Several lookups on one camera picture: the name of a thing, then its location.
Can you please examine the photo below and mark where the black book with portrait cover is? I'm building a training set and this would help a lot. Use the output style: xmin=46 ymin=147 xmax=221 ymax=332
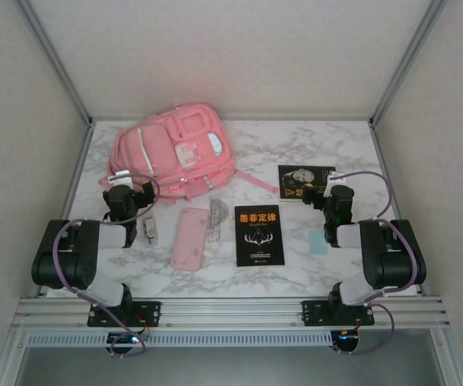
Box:
xmin=277 ymin=164 xmax=337 ymax=204

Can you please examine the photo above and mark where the pink school backpack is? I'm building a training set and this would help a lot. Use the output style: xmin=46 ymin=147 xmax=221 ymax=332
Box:
xmin=97 ymin=102 xmax=279 ymax=208

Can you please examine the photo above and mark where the pink pencil case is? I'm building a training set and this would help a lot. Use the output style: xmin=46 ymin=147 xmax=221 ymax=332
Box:
xmin=170 ymin=207 xmax=210 ymax=272

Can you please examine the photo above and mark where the black book with orange title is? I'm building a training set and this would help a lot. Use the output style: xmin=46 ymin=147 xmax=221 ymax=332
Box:
xmin=234 ymin=203 xmax=286 ymax=268

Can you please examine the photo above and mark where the clear straight ruler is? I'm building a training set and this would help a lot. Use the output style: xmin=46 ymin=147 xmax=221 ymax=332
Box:
xmin=207 ymin=216 xmax=222 ymax=242

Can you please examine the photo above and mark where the clear protractor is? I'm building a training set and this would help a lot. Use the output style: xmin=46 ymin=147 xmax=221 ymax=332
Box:
xmin=208 ymin=197 xmax=230 ymax=220

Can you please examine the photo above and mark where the clear plastic ruler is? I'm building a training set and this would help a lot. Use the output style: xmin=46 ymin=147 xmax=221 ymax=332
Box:
xmin=206 ymin=195 xmax=233 ymax=243

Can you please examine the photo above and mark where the aluminium table side rail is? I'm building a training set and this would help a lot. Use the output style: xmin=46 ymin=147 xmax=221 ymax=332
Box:
xmin=370 ymin=120 xmax=424 ymax=297
xmin=37 ymin=120 xmax=96 ymax=298

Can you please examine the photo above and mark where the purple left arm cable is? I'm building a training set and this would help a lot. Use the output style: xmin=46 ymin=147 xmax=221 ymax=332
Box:
xmin=51 ymin=172 xmax=161 ymax=359

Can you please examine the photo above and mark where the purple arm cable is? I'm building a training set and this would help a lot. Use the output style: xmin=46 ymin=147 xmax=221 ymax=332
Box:
xmin=51 ymin=172 xmax=161 ymax=359
xmin=335 ymin=170 xmax=422 ymax=357

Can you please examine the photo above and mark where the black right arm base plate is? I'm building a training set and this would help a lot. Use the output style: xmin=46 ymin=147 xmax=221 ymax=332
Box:
xmin=301 ymin=300 xmax=376 ymax=326

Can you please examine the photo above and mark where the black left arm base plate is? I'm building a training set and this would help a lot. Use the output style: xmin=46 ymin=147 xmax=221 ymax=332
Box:
xmin=88 ymin=301 xmax=162 ymax=327

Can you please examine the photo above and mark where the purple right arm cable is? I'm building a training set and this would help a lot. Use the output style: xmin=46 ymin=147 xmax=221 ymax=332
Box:
xmin=335 ymin=170 xmax=422 ymax=357

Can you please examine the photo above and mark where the aluminium frame crossbar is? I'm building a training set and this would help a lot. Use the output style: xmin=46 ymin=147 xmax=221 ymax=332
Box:
xmin=89 ymin=116 xmax=374 ymax=123

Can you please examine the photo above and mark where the aluminium mounting rail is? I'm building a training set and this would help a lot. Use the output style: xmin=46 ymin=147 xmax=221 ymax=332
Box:
xmin=12 ymin=296 xmax=452 ymax=329

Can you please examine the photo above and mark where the aluminium frame post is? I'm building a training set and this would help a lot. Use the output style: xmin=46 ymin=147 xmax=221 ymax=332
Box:
xmin=14 ymin=0 xmax=96 ymax=129
xmin=367 ymin=0 xmax=450 ymax=129

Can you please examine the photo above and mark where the white slotted cable duct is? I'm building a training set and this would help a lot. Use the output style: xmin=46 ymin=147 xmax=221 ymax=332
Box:
xmin=26 ymin=331 xmax=333 ymax=347

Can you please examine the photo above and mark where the aluminium lower frame leg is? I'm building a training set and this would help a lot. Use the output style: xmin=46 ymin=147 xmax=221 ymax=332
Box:
xmin=0 ymin=327 xmax=30 ymax=386
xmin=430 ymin=327 xmax=463 ymax=386

